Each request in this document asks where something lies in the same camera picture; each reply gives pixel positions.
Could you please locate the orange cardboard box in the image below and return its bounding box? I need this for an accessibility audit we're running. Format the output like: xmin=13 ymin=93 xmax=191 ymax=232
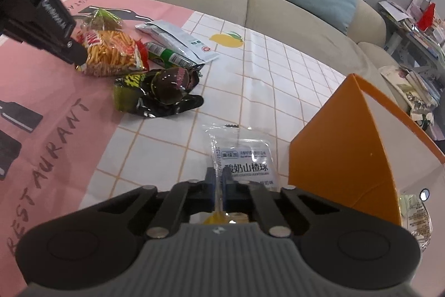
xmin=288 ymin=73 xmax=445 ymax=252

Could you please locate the pink and white checked tablecloth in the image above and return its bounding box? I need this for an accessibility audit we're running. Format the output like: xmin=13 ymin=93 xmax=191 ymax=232
xmin=0 ymin=0 xmax=348 ymax=256

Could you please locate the red paper bag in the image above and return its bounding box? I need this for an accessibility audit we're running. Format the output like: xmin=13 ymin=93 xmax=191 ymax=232
xmin=416 ymin=2 xmax=437 ymax=31

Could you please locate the green brown snack packet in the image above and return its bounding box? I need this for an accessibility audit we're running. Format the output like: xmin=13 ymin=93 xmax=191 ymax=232
xmin=81 ymin=8 xmax=123 ymax=33

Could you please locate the printed tote bag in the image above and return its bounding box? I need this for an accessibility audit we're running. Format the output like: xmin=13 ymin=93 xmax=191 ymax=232
xmin=410 ymin=105 xmax=439 ymax=141

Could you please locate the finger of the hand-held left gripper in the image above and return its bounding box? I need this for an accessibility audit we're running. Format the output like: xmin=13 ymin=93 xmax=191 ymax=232
xmin=24 ymin=0 xmax=88 ymax=72

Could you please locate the white and green snack bag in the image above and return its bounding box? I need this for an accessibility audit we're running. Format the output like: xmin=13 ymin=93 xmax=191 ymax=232
xmin=399 ymin=191 xmax=434 ymax=251

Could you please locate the dark egg snack packet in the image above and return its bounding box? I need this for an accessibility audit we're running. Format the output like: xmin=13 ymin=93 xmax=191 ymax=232
xmin=114 ymin=68 xmax=204 ymax=118

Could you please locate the silver white snack packet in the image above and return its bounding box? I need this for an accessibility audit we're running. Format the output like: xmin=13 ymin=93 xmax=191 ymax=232
xmin=135 ymin=19 xmax=220 ymax=64

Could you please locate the orange stick snack bag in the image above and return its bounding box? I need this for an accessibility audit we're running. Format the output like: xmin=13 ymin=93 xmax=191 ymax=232
xmin=75 ymin=28 xmax=150 ymax=78

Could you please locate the stack of books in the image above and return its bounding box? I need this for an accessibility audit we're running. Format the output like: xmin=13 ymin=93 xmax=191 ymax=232
xmin=380 ymin=65 xmax=439 ymax=110

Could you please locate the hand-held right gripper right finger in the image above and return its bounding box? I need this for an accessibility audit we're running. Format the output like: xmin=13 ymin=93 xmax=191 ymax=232
xmin=222 ymin=168 xmax=339 ymax=238

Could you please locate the beige sofa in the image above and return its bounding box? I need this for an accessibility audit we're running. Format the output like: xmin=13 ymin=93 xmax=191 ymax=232
xmin=29 ymin=0 xmax=411 ymax=117

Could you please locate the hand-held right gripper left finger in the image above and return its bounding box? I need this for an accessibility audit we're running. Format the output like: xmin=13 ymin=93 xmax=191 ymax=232
xmin=97 ymin=168 xmax=218 ymax=238

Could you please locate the clear packet of white balls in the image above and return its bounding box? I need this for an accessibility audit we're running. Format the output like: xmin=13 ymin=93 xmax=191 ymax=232
xmin=205 ymin=123 xmax=279 ymax=214

